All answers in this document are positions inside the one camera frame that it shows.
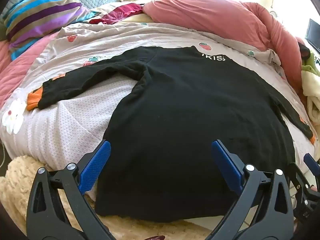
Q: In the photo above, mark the cream fleece blanket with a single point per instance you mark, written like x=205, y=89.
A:
x=312, y=92

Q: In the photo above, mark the black monitor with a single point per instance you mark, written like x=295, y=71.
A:
x=313, y=36

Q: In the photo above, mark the pink quilted bedsheet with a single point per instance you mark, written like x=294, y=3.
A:
x=15, y=72

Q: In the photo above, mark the printed pink-grey quilt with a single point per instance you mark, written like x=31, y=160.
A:
x=75, y=120

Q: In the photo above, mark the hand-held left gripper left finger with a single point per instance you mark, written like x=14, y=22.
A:
x=96, y=165

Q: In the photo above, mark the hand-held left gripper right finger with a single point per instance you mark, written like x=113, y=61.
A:
x=226, y=165

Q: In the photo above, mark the green plush cloth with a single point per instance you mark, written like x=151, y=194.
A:
x=311, y=63

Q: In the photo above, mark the cream fluffy rug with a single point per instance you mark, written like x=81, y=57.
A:
x=15, y=180

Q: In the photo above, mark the salmon pink duvet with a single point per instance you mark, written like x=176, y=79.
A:
x=200, y=12

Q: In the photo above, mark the dark brown plush item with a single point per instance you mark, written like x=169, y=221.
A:
x=304, y=51

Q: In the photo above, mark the red velvet garment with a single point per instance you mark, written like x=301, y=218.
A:
x=117, y=13

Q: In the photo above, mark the pale yellow sheet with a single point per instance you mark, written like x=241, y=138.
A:
x=135, y=18

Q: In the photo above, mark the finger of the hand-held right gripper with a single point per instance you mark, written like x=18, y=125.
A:
x=310, y=159
x=298, y=177

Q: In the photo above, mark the black sweater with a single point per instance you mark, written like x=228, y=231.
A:
x=175, y=117

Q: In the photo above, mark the striped pillow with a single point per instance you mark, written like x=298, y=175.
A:
x=37, y=17

